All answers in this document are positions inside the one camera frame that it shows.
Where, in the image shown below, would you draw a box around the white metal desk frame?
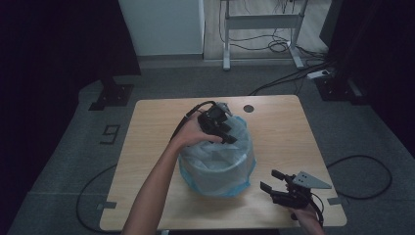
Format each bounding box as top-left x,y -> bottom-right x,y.
221,0 -> 309,71

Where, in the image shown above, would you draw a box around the black stand base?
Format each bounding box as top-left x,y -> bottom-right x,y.
88,76 -> 135,112
314,76 -> 370,106

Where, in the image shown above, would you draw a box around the tangled thin black cables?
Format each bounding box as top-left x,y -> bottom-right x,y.
218,0 -> 327,61

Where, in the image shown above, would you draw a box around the white power strip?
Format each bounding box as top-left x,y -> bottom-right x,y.
306,69 -> 331,80

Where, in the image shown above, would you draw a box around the white cabinet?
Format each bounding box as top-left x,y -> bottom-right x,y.
117,0 -> 206,57

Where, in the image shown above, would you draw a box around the person's left hand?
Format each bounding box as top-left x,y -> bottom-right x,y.
170,112 -> 224,152

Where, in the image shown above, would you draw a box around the dark curtain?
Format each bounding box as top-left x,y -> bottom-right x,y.
0,0 -> 142,235
319,0 -> 415,158

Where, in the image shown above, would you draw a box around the left hand-held gripper cable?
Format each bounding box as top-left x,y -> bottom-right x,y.
169,100 -> 218,141

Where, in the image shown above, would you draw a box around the black floor cable loop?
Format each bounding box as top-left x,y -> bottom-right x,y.
75,164 -> 117,234
326,154 -> 393,201

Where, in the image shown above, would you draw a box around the right hand-held gripper cable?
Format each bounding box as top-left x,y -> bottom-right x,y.
309,192 -> 325,227

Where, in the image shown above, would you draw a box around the person's right hand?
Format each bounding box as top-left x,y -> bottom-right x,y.
289,202 -> 323,227

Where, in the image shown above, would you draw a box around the hand-held gripper cable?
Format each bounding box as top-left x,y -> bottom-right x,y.
169,100 -> 218,141
309,192 -> 325,227

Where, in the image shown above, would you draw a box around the white trash bag blue edge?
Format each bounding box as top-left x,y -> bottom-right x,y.
177,114 -> 257,198

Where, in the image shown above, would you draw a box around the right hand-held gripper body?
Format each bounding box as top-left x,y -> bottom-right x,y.
272,170 -> 333,211

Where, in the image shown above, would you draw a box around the thick black floor cables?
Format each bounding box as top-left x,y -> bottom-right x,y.
248,60 -> 335,97

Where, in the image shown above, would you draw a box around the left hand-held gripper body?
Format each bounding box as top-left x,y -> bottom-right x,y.
197,102 -> 234,136

